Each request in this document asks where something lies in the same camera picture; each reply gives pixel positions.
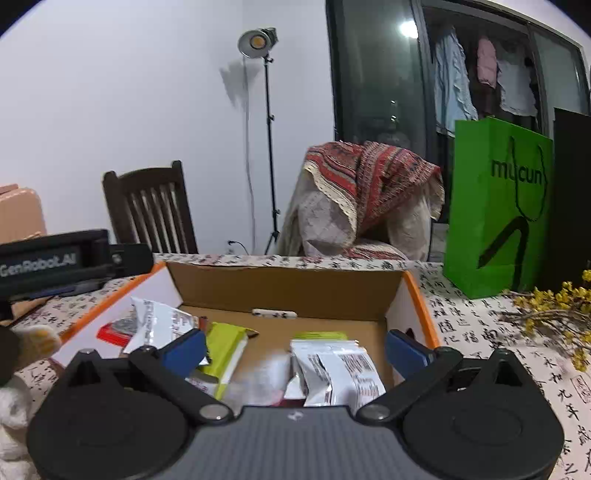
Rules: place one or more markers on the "cardboard box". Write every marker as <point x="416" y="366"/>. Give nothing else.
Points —
<point x="277" y="286"/>

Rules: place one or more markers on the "sliding glass door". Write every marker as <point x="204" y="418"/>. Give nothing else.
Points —
<point x="369" y="92"/>

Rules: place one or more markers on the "white red-print snack packet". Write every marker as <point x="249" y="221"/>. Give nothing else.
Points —
<point x="157" y="318"/>
<point x="307" y="369"/>
<point x="355" y="378"/>

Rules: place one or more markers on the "green paper bag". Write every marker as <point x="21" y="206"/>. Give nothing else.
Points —
<point x="485" y="230"/>

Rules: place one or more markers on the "yellow flower branch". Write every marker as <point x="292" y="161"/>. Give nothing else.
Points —
<point x="554" y="300"/>

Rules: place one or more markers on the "pink hanging garment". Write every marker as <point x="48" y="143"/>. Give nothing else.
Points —
<point x="486" y="64"/>

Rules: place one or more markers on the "white hanging garment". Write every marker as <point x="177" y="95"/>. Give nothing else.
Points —
<point x="517" y="87"/>

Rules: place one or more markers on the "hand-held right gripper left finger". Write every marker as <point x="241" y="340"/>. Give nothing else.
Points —
<point x="183" y="353"/>

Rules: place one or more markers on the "small white label strip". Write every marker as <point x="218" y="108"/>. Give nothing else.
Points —
<point x="273" y="314"/>

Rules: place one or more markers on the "dark wooden chair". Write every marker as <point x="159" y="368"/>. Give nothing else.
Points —
<point x="147" y="207"/>

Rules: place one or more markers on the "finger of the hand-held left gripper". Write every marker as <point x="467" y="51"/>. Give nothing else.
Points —
<point x="83" y="290"/>

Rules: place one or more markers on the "pink suitcase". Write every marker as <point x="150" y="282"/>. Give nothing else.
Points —
<point x="21" y="212"/>

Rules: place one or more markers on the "light blue hanging garment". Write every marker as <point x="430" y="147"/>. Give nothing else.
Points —
<point x="455" y="87"/>

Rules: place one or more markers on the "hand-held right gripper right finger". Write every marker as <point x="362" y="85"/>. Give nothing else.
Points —
<point x="407" y="353"/>

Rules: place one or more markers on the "red snack box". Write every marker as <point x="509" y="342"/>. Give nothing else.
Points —
<point x="111" y="333"/>

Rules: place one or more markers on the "red patterned blanket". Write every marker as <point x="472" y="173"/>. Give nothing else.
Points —
<point x="383" y="184"/>

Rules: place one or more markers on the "studio light on stand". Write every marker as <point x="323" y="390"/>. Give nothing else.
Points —
<point x="257" y="42"/>

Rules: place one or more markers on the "green snack packet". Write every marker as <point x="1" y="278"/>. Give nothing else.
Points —
<point x="226" y="350"/>
<point x="318" y="336"/>

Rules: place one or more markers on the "black paper bag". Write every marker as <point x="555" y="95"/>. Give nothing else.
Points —
<point x="572" y="207"/>

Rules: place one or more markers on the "beige covered armchair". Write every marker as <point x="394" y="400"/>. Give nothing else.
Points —
<point x="323" y="221"/>

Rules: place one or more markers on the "white pink snack packet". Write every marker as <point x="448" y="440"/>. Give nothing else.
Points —
<point x="263" y="378"/>

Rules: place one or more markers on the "person's left forearm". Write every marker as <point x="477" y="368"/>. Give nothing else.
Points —
<point x="14" y="415"/>

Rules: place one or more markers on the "calligraphy print tablecloth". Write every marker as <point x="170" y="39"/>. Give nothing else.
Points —
<point x="461" y="323"/>

